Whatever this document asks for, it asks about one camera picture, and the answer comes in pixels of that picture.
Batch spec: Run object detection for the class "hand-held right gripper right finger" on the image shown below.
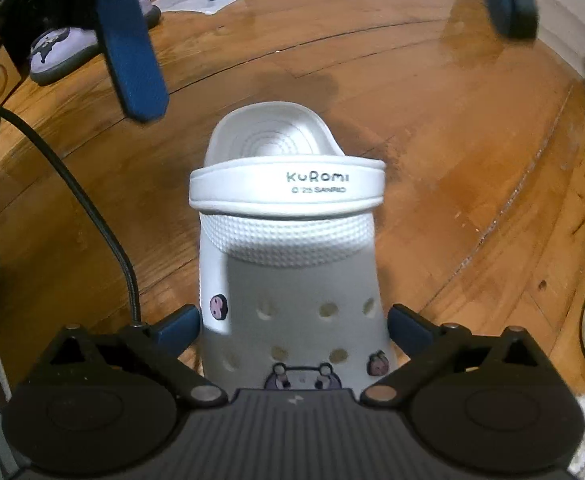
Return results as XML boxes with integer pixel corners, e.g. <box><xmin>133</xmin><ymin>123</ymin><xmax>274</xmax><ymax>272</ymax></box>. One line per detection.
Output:
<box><xmin>359</xmin><ymin>304</ymin><xmax>543</xmax><ymax>408</ymax></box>

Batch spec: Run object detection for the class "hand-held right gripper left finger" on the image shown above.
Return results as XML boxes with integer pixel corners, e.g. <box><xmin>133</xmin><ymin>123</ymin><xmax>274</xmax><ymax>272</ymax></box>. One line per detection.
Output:
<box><xmin>45</xmin><ymin>304</ymin><xmax>228</xmax><ymax>408</ymax></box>

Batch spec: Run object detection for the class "white clog with charms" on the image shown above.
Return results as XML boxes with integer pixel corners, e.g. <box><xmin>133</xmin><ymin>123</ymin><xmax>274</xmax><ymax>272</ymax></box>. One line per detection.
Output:
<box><xmin>188</xmin><ymin>101</ymin><xmax>398</xmax><ymax>392</ymax></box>

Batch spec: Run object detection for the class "black braided cable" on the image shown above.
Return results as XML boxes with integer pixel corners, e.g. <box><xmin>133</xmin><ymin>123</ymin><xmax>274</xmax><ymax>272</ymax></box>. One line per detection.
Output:
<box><xmin>0</xmin><ymin>102</ymin><xmax>146</xmax><ymax>327</ymax></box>

